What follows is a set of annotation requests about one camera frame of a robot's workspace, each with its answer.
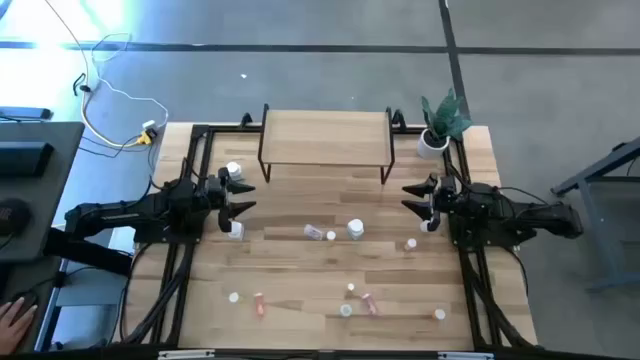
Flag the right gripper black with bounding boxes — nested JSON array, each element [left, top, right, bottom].
[[400, 173, 458, 233]]

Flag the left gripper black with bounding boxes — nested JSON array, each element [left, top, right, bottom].
[[204, 167, 258, 234]]

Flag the white melatonin bottle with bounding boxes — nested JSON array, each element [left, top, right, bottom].
[[346, 217, 366, 242]]

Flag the snake plant in white pot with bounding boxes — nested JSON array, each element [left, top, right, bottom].
[[416, 88, 474, 161]]

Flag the black desk support bar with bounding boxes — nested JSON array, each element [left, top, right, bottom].
[[43, 227, 134, 276]]

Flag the dark grey desk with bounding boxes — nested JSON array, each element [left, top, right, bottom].
[[0, 119, 86, 354]]

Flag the black rectangular device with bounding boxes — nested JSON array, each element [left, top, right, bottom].
[[0, 140, 55, 177]]

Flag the black cap with orange print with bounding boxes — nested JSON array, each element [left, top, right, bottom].
[[0, 198, 32, 239]]

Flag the black flat device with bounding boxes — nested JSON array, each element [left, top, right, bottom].
[[0, 105, 54, 122]]

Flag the black computer mouse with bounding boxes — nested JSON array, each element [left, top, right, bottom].
[[12, 292, 40, 314]]

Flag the person's hand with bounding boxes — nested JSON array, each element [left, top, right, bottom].
[[0, 297, 39, 354]]

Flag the black aluminium table frame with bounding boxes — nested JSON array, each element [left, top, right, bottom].
[[149, 122, 539, 360]]

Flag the wooden shelf with black frame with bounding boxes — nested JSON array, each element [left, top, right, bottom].
[[257, 103, 397, 186]]

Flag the black right cable bundle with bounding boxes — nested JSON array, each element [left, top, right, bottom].
[[462, 249, 536, 349]]

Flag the black cable bundle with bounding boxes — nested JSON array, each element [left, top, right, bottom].
[[119, 242, 196, 346], [462, 249, 536, 349]]

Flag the black left cable bundle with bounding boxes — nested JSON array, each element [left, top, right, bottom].
[[119, 242, 196, 346]]

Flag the white floor cable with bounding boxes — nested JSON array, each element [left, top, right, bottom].
[[79, 32, 171, 131]]

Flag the silver metal bracket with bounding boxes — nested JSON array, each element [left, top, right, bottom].
[[437, 351, 495, 360], [158, 349, 216, 360]]

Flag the grey metal table frame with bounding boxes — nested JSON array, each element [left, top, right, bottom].
[[549, 135, 640, 294]]

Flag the short black cable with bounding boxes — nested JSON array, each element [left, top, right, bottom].
[[72, 72, 94, 97]]

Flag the yellow floor cable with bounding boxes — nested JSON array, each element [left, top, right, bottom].
[[43, 0, 151, 150]]

